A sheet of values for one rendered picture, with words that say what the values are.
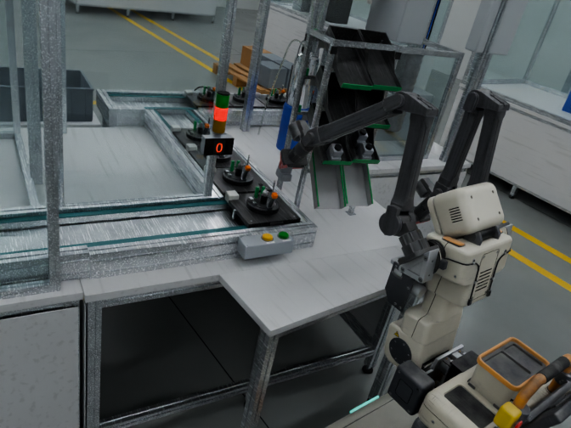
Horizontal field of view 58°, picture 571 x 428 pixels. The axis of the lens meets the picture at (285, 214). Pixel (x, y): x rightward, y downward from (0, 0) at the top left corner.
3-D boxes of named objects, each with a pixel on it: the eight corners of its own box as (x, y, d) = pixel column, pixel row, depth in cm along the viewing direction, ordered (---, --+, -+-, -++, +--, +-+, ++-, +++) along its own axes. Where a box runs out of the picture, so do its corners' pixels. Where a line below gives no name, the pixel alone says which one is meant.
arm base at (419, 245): (417, 256, 155) (441, 248, 163) (406, 232, 157) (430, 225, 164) (398, 265, 162) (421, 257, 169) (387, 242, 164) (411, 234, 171)
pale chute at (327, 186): (341, 209, 223) (346, 206, 219) (313, 209, 218) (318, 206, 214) (334, 148, 229) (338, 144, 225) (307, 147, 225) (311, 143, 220)
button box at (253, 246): (291, 252, 201) (295, 239, 198) (244, 260, 191) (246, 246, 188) (284, 243, 206) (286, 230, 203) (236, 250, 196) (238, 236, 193)
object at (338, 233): (423, 246, 241) (425, 241, 239) (85, 303, 165) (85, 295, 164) (281, 130, 342) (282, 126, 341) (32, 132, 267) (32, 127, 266)
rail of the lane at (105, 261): (313, 246, 216) (318, 224, 211) (89, 279, 171) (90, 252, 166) (306, 239, 220) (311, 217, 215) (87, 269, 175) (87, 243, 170)
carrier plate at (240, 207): (300, 222, 213) (301, 217, 212) (248, 228, 201) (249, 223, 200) (273, 194, 231) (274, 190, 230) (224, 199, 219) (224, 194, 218)
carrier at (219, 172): (272, 193, 232) (276, 168, 226) (223, 197, 220) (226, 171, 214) (249, 170, 249) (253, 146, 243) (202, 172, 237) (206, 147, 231)
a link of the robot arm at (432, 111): (429, 96, 149) (446, 98, 156) (391, 89, 158) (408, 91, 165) (396, 239, 162) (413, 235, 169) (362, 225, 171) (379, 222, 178)
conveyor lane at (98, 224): (295, 240, 218) (300, 220, 213) (86, 268, 176) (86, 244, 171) (265, 207, 238) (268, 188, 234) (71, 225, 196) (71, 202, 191)
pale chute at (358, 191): (368, 206, 230) (373, 203, 226) (342, 205, 226) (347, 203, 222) (360, 147, 237) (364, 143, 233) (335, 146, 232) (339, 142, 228)
